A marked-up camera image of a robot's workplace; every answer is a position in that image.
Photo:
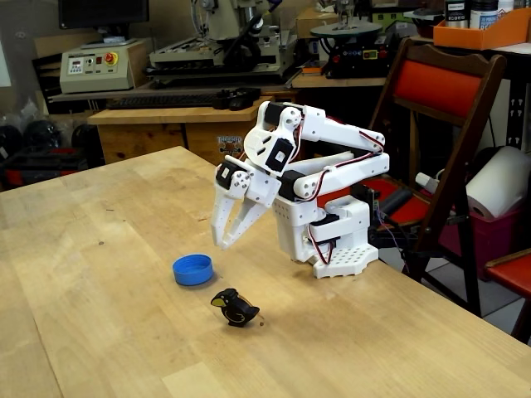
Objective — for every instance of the beige control box red button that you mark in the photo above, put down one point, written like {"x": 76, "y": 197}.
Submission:
{"x": 95, "y": 76}

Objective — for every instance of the wooden folding chair red cushions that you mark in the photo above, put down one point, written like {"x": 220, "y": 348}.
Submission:
{"x": 435, "y": 87}

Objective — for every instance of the grey milling machine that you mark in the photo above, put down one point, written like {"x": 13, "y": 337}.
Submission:
{"x": 232, "y": 16}

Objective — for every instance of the can with blue label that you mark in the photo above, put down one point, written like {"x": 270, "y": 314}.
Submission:
{"x": 483, "y": 16}

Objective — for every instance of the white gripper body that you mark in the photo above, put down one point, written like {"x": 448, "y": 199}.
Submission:
{"x": 258, "y": 191}

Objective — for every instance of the red and black crate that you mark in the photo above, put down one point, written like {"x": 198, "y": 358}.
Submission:
{"x": 41, "y": 166}

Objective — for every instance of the black keyboard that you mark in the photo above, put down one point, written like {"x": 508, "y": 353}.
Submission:
{"x": 157, "y": 101}

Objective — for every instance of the wooden cabinet with sticker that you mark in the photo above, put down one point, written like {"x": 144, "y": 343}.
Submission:
{"x": 141, "y": 137}

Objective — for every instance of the pink plastic bin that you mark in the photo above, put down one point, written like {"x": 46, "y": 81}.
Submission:
{"x": 493, "y": 244}

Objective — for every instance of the black computer monitor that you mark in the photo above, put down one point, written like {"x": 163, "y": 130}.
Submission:
{"x": 103, "y": 12}

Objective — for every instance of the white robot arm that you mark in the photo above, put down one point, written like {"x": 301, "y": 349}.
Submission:
{"x": 357, "y": 224}

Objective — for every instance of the silver can black lid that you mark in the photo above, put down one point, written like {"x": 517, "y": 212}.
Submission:
{"x": 456, "y": 14}

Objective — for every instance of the black computer mouse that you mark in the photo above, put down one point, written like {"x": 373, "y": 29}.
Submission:
{"x": 236, "y": 99}

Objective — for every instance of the black controller board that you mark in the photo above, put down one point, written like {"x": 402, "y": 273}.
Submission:
{"x": 370, "y": 195}

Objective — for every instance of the white power plug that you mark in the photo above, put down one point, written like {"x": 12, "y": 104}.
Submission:
{"x": 425, "y": 180}

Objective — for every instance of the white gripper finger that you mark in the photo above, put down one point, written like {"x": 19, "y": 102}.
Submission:
{"x": 224, "y": 215}
{"x": 248, "y": 215}

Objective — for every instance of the blue round box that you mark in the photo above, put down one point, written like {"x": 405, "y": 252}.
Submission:
{"x": 193, "y": 277}

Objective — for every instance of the brown cardboard box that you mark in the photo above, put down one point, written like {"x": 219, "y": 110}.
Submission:
{"x": 311, "y": 22}

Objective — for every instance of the white paper towel roll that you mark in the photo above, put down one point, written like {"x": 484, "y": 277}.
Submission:
{"x": 498, "y": 182}

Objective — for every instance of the black scroll saw green table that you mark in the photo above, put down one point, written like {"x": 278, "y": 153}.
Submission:
{"x": 357, "y": 54}

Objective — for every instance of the wooden workbench top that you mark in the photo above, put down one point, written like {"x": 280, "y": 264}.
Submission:
{"x": 357, "y": 82}

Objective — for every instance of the black cylinder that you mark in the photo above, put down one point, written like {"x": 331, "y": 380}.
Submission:
{"x": 396, "y": 199}

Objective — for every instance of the black helmet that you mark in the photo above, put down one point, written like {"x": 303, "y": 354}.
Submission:
{"x": 9, "y": 141}
{"x": 83, "y": 134}
{"x": 41, "y": 134}

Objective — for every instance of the orange plastic tray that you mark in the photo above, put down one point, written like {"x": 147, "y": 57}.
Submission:
{"x": 477, "y": 38}

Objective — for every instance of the black toy bird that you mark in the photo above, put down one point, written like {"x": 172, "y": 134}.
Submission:
{"x": 236, "y": 311}

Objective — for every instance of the red seat wooden chair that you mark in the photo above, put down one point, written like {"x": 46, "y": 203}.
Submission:
{"x": 512, "y": 275}

